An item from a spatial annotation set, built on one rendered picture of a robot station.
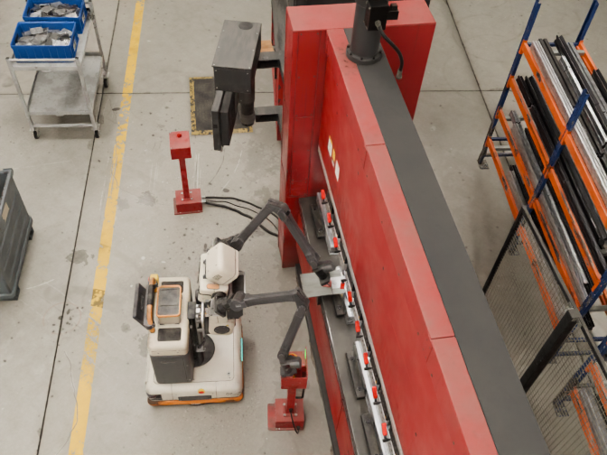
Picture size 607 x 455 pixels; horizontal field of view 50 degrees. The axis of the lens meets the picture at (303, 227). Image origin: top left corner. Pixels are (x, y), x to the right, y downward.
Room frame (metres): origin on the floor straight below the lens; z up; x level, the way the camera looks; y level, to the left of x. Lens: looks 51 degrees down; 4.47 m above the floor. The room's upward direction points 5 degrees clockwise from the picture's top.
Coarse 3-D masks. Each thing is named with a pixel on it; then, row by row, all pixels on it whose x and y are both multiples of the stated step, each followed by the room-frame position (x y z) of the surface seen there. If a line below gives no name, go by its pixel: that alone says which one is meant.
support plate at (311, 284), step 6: (336, 270) 2.49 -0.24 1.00; (300, 276) 2.42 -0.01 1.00; (306, 276) 2.42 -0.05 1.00; (312, 276) 2.43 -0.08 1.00; (330, 276) 2.44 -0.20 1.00; (336, 276) 2.44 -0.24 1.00; (306, 282) 2.38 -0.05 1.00; (312, 282) 2.38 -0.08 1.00; (318, 282) 2.39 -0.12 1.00; (306, 288) 2.33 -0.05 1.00; (312, 288) 2.34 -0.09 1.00; (318, 288) 2.34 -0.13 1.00; (324, 288) 2.34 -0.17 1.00; (330, 288) 2.35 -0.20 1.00; (336, 288) 2.35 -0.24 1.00; (306, 294) 2.28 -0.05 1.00; (312, 294) 2.29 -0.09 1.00; (318, 294) 2.29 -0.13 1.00; (324, 294) 2.30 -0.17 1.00; (330, 294) 2.30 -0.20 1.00
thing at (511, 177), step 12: (516, 168) 4.20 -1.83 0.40; (516, 180) 4.01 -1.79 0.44; (516, 192) 3.87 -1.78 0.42; (516, 204) 3.80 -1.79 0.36; (528, 228) 3.49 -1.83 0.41; (540, 228) 3.54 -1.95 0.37; (540, 252) 3.23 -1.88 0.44; (552, 276) 3.00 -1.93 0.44; (552, 300) 2.83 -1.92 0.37; (564, 312) 2.69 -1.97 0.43; (588, 312) 2.72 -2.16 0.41; (588, 324) 2.62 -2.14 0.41
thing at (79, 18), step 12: (36, 0) 5.30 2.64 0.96; (48, 0) 5.31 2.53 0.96; (60, 0) 5.33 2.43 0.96; (72, 0) 5.34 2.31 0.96; (84, 0) 5.33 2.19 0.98; (24, 12) 5.04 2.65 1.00; (36, 12) 5.10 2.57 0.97; (48, 12) 5.10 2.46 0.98; (60, 12) 5.12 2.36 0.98; (72, 12) 5.15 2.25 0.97; (84, 12) 5.26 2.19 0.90; (84, 24) 5.15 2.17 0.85
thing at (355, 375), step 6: (348, 354) 1.94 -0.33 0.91; (354, 354) 1.94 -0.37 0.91; (348, 360) 1.90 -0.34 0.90; (354, 360) 1.90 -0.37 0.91; (354, 366) 1.87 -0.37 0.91; (354, 372) 1.82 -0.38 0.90; (354, 378) 1.78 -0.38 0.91; (360, 378) 1.79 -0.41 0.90; (354, 384) 1.75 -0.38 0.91; (360, 384) 1.75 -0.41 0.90; (354, 390) 1.72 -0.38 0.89; (360, 396) 1.67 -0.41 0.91
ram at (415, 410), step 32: (320, 128) 3.23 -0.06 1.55; (352, 160) 2.51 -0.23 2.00; (352, 192) 2.42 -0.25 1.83; (352, 224) 2.34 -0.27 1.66; (352, 256) 2.25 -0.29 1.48; (384, 256) 1.86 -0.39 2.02; (384, 288) 1.78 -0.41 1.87; (384, 320) 1.69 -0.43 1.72; (384, 352) 1.61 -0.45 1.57; (416, 352) 1.35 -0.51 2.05; (384, 384) 1.51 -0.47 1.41; (416, 384) 1.27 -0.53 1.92; (416, 416) 1.19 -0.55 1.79; (416, 448) 1.10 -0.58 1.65; (448, 448) 0.95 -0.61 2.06
